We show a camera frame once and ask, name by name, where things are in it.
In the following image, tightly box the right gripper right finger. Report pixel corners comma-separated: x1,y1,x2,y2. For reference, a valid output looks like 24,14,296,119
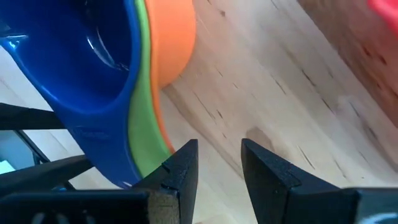
241,138,398,224

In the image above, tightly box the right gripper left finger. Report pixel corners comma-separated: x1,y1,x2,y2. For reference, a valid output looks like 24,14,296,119
0,139,199,224

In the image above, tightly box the green measuring cup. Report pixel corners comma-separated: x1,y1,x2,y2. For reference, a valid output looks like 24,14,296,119
127,0,172,178

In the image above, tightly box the large orange measuring cup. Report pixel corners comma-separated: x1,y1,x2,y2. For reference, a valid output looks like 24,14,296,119
144,0,197,153

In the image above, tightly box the indigo measuring cup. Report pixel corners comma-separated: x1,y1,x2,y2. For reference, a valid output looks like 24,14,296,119
0,0,144,189

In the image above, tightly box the small red measuring cup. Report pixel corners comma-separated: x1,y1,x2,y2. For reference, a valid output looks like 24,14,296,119
366,0,398,29

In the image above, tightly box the black aluminium table frame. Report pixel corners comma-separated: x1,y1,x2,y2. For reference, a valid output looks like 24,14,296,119
0,102,94,197

